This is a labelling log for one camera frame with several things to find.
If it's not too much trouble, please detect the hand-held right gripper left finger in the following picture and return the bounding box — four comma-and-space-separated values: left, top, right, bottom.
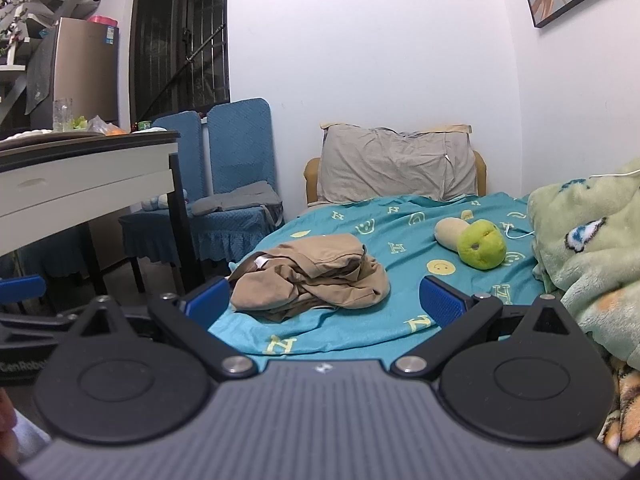
72, 276, 259, 380

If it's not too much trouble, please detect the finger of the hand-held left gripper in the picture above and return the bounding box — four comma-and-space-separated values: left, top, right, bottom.
0, 275, 78, 347

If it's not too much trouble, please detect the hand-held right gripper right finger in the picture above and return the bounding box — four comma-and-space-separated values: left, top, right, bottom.
390, 276, 583, 380

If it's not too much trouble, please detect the tan t-shirt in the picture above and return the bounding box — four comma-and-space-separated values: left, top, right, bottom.
227, 233, 391, 323

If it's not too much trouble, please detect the teal printed bed sheet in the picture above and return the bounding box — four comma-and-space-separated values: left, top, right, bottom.
207, 192, 566, 361

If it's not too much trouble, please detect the green and cream plush toy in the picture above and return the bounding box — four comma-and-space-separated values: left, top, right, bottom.
434, 217, 507, 271

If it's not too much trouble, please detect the grey seat cushion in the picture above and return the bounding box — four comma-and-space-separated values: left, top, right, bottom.
191, 180, 281, 217

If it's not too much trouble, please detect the small white blue plush toy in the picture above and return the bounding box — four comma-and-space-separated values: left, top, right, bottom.
141, 189, 188, 211

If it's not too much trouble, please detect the white table with black legs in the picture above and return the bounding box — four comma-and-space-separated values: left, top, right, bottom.
0, 130, 201, 296

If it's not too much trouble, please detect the blue covered chair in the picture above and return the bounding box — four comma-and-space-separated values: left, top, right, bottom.
189, 98, 287, 262
118, 111, 207, 267

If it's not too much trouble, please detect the grey pillow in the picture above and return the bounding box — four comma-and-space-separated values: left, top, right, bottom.
316, 122, 478, 204

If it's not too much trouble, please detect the light green fleece blanket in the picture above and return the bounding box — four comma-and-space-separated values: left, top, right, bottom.
527, 157, 640, 361

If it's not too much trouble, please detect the clear drinking glass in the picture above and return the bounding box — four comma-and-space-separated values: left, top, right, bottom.
52, 98, 75, 132

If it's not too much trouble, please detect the clear plastic bag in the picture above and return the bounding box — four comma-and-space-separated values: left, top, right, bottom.
86, 115, 127, 137

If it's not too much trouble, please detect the cartoon patterned blanket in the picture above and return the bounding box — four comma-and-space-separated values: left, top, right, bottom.
597, 350, 640, 461

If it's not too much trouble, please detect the dark cloth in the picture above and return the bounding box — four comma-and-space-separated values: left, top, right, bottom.
25, 30, 58, 116

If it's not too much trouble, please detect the silver refrigerator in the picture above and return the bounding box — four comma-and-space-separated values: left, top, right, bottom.
27, 16, 121, 131

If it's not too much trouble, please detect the dark barred door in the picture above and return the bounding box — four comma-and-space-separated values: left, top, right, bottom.
129, 0, 231, 121

